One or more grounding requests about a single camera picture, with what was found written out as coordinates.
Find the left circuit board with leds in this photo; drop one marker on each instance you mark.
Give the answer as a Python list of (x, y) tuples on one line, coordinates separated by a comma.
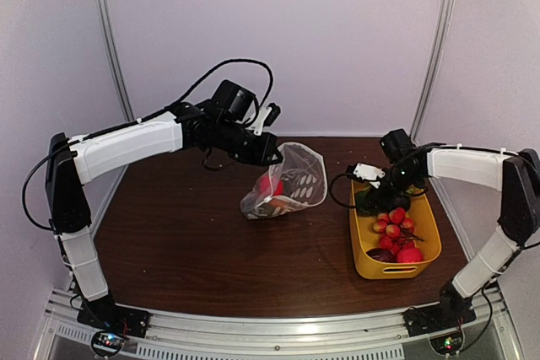
[(104, 343)]

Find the clear polka dot zip bag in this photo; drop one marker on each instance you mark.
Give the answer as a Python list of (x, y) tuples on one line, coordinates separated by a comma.
[(304, 178)]

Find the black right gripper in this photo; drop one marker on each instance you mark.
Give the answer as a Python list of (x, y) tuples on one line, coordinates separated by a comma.
[(383, 202)]

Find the pink toy fruit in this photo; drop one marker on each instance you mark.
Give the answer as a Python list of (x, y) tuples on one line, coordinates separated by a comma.
[(410, 255)]

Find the red toy cherries bunch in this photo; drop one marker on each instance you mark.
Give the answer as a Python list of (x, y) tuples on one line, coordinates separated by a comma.
[(395, 230)]

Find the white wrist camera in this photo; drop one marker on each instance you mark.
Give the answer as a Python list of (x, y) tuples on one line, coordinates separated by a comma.
[(265, 117), (365, 173)]

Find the yellow plastic basket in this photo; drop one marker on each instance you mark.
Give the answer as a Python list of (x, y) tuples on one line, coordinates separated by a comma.
[(363, 239)]

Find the dark red toy beet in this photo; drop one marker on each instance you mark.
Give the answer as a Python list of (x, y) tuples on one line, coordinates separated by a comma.
[(382, 255)]

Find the left aluminium frame post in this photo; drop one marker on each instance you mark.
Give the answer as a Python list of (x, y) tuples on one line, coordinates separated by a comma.
[(113, 59)]

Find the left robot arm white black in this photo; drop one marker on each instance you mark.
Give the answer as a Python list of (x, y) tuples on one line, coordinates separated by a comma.
[(231, 121)]

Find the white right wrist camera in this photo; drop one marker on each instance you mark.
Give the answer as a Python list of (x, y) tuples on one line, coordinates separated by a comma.
[(365, 173)]

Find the circuit board with leds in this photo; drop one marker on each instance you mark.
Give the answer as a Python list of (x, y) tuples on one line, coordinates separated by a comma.
[(104, 343), (446, 345)]

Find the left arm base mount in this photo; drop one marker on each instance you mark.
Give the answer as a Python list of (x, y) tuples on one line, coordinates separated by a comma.
[(106, 315)]

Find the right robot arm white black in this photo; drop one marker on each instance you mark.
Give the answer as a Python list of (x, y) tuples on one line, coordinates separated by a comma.
[(514, 175)]

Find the right aluminium frame post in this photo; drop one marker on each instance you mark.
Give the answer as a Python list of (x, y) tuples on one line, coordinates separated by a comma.
[(442, 26)]

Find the aluminium frame post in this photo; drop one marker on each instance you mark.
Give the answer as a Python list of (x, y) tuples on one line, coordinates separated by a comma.
[(442, 26), (113, 59)]

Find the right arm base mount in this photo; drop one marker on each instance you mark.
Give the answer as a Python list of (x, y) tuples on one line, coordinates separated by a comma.
[(444, 315)]

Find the green toy pepper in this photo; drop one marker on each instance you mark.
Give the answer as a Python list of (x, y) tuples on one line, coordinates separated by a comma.
[(363, 200)]

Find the red toy strawberry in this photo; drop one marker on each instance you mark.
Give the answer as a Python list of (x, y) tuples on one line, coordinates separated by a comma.
[(267, 185)]

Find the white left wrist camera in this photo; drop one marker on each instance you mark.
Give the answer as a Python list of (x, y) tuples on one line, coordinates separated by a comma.
[(265, 117)]

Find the front aluminium rail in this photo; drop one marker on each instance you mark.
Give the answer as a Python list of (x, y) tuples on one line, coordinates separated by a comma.
[(376, 335)]

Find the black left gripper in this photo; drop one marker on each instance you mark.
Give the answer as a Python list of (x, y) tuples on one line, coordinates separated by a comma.
[(261, 156)]

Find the right circuit board with leds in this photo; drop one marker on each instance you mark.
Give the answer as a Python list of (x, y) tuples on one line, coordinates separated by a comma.
[(446, 345)]

